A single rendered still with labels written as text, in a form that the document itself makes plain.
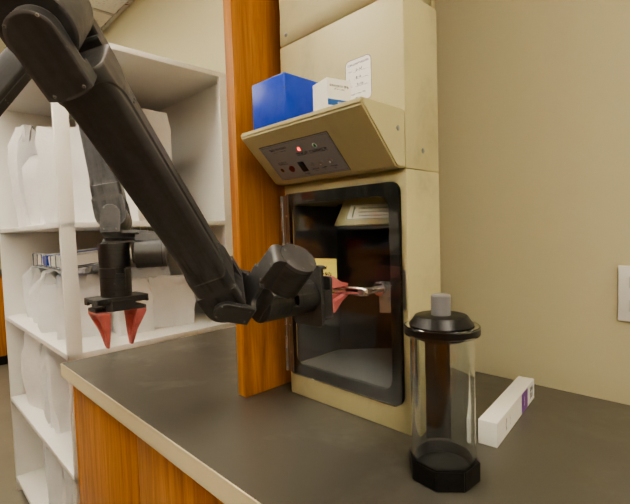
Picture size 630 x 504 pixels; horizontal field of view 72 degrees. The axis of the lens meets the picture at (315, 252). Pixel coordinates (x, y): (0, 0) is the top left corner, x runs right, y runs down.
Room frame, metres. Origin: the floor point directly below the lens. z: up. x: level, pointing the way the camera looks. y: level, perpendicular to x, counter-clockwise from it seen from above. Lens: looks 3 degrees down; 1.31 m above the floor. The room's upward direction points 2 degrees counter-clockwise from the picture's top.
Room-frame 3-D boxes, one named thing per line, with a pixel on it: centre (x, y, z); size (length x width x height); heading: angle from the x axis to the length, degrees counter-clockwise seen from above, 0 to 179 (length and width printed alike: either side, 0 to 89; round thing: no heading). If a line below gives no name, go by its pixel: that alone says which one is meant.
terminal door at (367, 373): (0.85, -0.04, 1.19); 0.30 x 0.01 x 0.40; 44
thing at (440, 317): (0.63, -0.18, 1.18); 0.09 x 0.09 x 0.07
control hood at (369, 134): (0.82, -0.01, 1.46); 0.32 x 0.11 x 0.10; 45
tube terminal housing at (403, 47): (0.95, -0.14, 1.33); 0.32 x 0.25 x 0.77; 45
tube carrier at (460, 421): (0.63, -0.18, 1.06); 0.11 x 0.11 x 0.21
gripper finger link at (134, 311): (0.85, 0.39, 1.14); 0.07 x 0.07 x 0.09; 45
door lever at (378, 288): (0.78, -0.07, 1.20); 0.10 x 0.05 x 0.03; 44
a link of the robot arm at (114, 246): (0.84, 0.39, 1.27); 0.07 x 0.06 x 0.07; 104
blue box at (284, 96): (0.87, 0.05, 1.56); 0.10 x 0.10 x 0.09; 45
